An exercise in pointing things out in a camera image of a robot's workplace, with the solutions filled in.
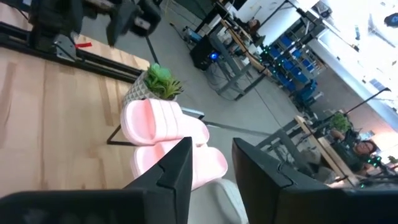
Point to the grey slide sandal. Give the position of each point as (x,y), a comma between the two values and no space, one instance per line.
(214,202)

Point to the person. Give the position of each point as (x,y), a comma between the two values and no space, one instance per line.
(253,25)
(348,155)

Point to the wooden top desk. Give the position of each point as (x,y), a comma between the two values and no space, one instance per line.
(245,51)
(323,149)

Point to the red tape strip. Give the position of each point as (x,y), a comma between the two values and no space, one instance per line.
(84,45)

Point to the green background plant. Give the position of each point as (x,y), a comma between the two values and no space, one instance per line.
(340,123)

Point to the black computer blue light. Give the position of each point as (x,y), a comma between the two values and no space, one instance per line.
(202,53)

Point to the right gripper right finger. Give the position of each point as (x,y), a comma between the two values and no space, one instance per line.
(280,199)

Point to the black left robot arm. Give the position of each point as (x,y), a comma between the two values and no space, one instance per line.
(53,21)

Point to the black aluminium rig frame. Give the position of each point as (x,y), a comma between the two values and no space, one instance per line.
(102,63)

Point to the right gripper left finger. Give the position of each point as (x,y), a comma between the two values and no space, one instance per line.
(174,186)

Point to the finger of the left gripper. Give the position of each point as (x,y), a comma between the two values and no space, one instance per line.
(119,21)

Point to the pink slide sandal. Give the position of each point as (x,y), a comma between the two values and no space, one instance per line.
(155,121)
(208,165)

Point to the blue bin storage rack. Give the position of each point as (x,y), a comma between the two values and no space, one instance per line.
(295,65)

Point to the succulent in patterned pot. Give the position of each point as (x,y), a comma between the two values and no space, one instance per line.
(161,81)

